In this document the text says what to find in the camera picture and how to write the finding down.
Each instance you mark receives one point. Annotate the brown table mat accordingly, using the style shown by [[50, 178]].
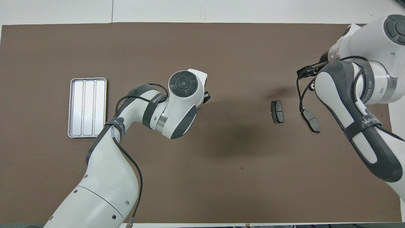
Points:
[[221, 190]]

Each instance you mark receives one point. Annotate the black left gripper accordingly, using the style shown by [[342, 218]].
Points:
[[206, 97]]

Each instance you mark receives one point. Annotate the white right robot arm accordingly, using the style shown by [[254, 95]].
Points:
[[364, 41]]

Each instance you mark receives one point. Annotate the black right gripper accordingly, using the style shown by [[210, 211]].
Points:
[[307, 71]]

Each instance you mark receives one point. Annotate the silver metal tray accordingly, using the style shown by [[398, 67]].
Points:
[[87, 107]]

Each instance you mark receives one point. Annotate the long dark brake pad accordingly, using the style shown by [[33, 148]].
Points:
[[311, 122]]

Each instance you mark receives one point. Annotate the short dark brake pad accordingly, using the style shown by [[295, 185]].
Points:
[[277, 111]]

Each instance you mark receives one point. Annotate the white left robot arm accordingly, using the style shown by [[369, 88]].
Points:
[[107, 183]]

